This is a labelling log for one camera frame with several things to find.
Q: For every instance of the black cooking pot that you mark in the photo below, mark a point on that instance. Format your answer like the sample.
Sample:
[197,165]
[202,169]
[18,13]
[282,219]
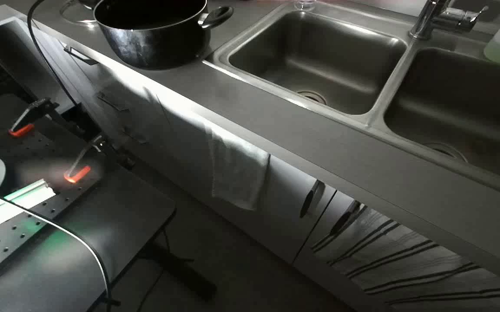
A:
[157,40]

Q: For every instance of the white hanging dish towel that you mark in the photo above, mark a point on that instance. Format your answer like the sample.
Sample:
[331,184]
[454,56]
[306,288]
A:
[239,170]

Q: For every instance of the double basin steel sink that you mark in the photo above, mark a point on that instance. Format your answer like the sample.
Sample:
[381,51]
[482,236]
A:
[331,63]

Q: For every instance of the steel sink faucet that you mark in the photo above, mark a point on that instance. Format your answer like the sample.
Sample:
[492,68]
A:
[435,19]

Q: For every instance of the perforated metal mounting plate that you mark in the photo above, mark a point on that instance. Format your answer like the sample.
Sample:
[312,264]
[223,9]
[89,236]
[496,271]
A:
[13,236]

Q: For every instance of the aluminium rail bar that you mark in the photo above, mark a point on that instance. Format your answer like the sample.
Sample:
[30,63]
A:
[27,193]

